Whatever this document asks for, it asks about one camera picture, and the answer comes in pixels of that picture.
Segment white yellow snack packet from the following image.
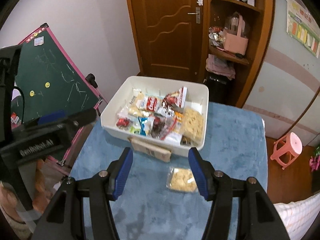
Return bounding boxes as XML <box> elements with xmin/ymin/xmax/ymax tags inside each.
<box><xmin>128</xmin><ymin>92</ymin><xmax>144</xmax><ymax>117</ymax></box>

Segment small clear bag crackers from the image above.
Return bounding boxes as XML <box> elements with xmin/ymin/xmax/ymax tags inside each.
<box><xmin>167</xmin><ymin>167</ymin><xmax>197</xmax><ymax>193</ymax></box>

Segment dark red snack packet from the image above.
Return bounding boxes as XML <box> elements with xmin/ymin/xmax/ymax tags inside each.
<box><xmin>151</xmin><ymin>116</ymin><xmax>176</xmax><ymax>140</ymax></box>

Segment red white apple chips bag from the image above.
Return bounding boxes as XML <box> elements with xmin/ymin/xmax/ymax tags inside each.
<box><xmin>164</xmin><ymin>87</ymin><xmax>188</xmax><ymax>108</ymax></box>

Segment clear bag yellow puffs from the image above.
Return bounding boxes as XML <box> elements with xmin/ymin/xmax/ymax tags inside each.
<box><xmin>180</xmin><ymin>106</ymin><xmax>204</xmax><ymax>144</ymax></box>

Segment small red snack packet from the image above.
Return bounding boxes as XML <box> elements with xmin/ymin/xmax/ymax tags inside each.
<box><xmin>116</xmin><ymin>118</ymin><xmax>132</xmax><ymax>129</ymax></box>

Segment yellow green snack packet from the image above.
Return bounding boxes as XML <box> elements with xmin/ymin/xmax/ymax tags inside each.
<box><xmin>129</xmin><ymin>126</ymin><xmax>141</xmax><ymax>134</ymax></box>

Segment blue candy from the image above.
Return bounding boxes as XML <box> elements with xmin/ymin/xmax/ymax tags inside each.
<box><xmin>138</xmin><ymin>116</ymin><xmax>155</xmax><ymax>136</ymax></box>

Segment red white wafer bar pack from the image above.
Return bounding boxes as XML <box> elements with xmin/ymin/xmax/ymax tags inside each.
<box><xmin>140</xmin><ymin>96</ymin><xmax>162</xmax><ymax>112</ymax></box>

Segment checked white pillow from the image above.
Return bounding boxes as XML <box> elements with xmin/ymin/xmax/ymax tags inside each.
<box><xmin>274</xmin><ymin>193</ymin><xmax>319</xmax><ymax>239</ymax></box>

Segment pink plastic stool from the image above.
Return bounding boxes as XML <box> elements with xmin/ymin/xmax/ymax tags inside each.
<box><xmin>270</xmin><ymin>132</ymin><xmax>303</xmax><ymax>170</ymax></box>

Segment brown paper snack packet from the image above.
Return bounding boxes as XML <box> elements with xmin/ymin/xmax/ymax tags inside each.
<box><xmin>129</xmin><ymin>138</ymin><xmax>171</xmax><ymax>163</ymax></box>

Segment white plastic storage bin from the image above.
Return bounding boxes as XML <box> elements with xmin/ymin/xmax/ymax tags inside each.
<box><xmin>100</xmin><ymin>76</ymin><xmax>209</xmax><ymax>157</ymax></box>

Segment brown wooden door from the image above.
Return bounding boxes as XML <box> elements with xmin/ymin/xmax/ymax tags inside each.
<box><xmin>126</xmin><ymin>0</ymin><xmax>208</xmax><ymax>82</ymax></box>

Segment pink gift box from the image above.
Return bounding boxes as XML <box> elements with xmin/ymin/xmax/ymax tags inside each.
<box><xmin>223</xmin><ymin>12</ymin><xmax>250</xmax><ymax>56</ymax></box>

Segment wooden corner shelf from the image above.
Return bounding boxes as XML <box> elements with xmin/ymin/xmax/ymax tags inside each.
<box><xmin>203</xmin><ymin>0</ymin><xmax>274</xmax><ymax>108</ymax></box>

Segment green chalkboard pink frame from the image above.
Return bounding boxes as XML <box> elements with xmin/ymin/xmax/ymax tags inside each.
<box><xmin>11</xmin><ymin>23</ymin><xmax>104</xmax><ymax>166</ymax></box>

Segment wall poster chart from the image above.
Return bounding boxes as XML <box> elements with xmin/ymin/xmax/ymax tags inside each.
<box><xmin>286</xmin><ymin>0</ymin><xmax>319</xmax><ymax>58</ymax></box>

